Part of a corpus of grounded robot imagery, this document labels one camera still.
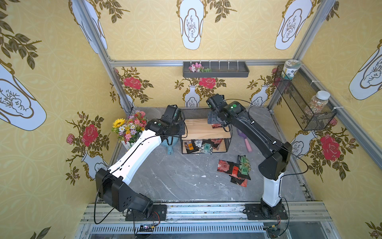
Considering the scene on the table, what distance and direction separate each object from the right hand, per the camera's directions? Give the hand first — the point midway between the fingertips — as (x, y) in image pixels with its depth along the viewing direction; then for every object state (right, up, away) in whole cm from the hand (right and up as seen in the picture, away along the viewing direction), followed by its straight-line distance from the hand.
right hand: (222, 115), depth 84 cm
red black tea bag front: (+3, -30, +5) cm, 31 cm away
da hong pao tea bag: (+12, -37, -1) cm, 39 cm away
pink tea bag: (-4, -6, +5) cm, 8 cm away
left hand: (-26, -6, -4) cm, 27 cm away
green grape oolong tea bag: (+14, -29, +4) cm, 33 cm away
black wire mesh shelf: (-12, -12, +1) cm, 17 cm away
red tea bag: (+8, -33, +2) cm, 34 cm away
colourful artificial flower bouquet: (-54, -8, +1) cm, 54 cm away
